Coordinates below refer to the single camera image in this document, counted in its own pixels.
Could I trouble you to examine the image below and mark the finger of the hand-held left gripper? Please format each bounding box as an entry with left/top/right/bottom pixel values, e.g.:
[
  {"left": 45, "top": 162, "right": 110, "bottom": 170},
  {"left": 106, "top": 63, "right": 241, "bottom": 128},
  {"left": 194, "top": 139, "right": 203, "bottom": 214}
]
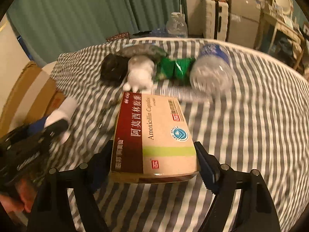
[
  {"left": 43, "top": 119, "right": 69, "bottom": 138},
  {"left": 26, "top": 116, "right": 49, "bottom": 136}
]

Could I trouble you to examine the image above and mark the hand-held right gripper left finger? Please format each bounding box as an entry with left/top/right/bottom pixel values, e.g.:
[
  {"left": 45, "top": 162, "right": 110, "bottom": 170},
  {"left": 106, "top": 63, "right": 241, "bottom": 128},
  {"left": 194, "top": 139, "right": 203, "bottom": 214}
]
[{"left": 26, "top": 139, "right": 114, "bottom": 232}]

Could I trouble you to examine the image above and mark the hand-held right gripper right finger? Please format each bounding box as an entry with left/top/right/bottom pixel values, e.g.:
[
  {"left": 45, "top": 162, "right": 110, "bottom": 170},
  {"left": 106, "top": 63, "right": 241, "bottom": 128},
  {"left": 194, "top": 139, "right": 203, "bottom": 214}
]
[{"left": 193, "top": 141, "right": 282, "bottom": 232}]

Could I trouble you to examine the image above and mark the small white bottle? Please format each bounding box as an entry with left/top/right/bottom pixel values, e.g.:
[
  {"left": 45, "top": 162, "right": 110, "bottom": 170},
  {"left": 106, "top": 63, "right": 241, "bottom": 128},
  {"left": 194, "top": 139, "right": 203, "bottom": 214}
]
[{"left": 46, "top": 97, "right": 79, "bottom": 145}]

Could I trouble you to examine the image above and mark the brown cardboard box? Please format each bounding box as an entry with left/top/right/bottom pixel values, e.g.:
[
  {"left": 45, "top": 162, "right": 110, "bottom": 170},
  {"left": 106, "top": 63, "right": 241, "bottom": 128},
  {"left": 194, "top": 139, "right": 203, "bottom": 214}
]
[{"left": 0, "top": 61, "right": 65, "bottom": 136}]

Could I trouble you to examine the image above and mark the tan and red medicine box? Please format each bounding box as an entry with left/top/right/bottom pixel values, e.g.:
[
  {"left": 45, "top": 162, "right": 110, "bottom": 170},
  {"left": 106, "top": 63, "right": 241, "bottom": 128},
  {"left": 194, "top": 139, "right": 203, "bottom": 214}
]
[{"left": 110, "top": 92, "right": 201, "bottom": 184}]

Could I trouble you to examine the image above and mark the person's left hand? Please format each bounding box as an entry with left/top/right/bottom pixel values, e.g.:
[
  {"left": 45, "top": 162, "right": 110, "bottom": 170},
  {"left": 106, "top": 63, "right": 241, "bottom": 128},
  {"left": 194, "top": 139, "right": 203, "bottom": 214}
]
[{"left": 0, "top": 177, "right": 37, "bottom": 220}]

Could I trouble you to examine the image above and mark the checked blanket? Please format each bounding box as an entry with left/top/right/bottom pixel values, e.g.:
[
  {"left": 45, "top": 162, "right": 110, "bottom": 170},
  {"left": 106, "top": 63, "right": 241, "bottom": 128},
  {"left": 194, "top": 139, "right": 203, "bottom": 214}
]
[{"left": 48, "top": 39, "right": 309, "bottom": 232}]

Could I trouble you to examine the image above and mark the black pouch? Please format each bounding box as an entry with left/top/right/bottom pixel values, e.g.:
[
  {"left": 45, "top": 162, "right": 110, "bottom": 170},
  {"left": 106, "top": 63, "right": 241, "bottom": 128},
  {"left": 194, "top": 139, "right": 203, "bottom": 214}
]
[{"left": 100, "top": 54, "right": 129, "bottom": 86}]

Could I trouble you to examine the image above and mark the crumpled white tissue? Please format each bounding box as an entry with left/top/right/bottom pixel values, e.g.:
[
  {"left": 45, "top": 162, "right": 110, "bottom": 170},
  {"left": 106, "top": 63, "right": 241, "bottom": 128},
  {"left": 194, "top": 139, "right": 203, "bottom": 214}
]
[{"left": 123, "top": 55, "right": 155, "bottom": 92}]

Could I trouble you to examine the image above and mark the patterned gift bag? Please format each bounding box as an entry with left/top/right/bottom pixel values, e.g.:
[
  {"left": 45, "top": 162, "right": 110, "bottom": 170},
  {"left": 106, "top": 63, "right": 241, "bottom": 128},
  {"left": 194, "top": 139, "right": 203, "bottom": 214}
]
[{"left": 106, "top": 32, "right": 131, "bottom": 41}]

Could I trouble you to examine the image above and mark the clear water bottle blue label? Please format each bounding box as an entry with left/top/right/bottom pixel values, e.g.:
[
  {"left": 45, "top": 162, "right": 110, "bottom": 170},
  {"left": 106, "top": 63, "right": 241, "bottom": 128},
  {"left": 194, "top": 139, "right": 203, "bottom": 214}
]
[{"left": 189, "top": 43, "right": 233, "bottom": 92}]

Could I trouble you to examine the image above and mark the green foil packet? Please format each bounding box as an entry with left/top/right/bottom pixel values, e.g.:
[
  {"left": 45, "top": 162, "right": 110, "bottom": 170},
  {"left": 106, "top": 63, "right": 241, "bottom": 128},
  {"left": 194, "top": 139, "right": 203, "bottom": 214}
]
[{"left": 157, "top": 57, "right": 195, "bottom": 85}]

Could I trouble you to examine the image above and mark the wide green curtain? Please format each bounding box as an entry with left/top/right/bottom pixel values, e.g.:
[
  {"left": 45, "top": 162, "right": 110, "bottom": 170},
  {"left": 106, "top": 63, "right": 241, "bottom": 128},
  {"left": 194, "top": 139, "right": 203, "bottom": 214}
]
[{"left": 7, "top": 0, "right": 187, "bottom": 61}]

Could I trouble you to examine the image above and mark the black bag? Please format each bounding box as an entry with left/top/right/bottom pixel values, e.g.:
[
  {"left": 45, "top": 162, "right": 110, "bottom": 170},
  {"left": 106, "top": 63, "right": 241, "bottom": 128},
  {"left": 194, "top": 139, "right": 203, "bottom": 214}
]
[{"left": 132, "top": 30, "right": 155, "bottom": 37}]

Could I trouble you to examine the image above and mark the large clear water jug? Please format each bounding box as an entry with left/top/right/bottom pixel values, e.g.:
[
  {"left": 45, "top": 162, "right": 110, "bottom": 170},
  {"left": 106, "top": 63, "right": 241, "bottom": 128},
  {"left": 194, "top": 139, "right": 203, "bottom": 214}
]
[{"left": 165, "top": 12, "right": 188, "bottom": 38}]

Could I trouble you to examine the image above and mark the white suitcase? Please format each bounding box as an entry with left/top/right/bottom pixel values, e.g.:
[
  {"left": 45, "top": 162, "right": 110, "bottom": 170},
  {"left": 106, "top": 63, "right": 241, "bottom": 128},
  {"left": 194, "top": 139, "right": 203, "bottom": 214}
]
[{"left": 201, "top": 0, "right": 230, "bottom": 40}]

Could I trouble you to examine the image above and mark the silver refrigerator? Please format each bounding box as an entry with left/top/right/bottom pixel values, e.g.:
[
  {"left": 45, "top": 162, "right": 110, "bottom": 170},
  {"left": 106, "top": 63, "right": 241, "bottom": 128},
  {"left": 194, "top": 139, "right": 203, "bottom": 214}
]
[{"left": 227, "top": 0, "right": 262, "bottom": 45}]

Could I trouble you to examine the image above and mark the white dressing table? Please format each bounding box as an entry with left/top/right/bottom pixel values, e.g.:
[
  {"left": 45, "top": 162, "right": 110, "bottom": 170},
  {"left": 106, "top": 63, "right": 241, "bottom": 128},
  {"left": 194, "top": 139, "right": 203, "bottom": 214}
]
[{"left": 256, "top": 7, "right": 307, "bottom": 73}]

